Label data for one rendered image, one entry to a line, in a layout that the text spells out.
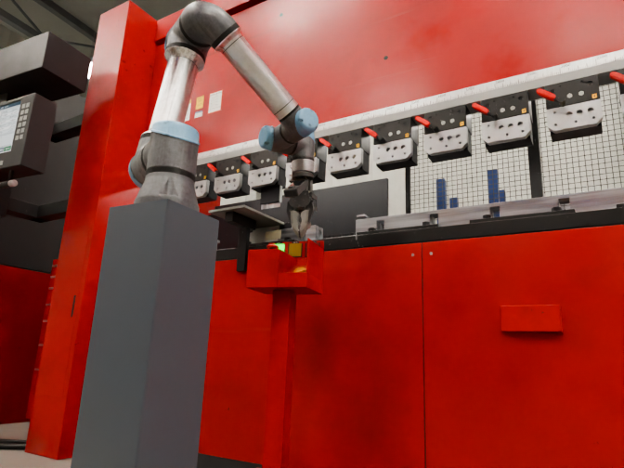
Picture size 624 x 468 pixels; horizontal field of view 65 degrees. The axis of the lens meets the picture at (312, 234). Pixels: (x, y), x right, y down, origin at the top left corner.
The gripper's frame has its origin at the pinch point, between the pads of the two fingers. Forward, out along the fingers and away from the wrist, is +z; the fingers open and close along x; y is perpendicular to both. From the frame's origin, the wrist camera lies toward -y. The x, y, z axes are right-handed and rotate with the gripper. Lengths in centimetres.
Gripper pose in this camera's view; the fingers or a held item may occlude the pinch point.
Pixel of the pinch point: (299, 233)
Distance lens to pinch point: 155.0
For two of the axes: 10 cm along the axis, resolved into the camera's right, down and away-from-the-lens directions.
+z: -0.1, 9.9, -1.7
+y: 3.1, 1.7, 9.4
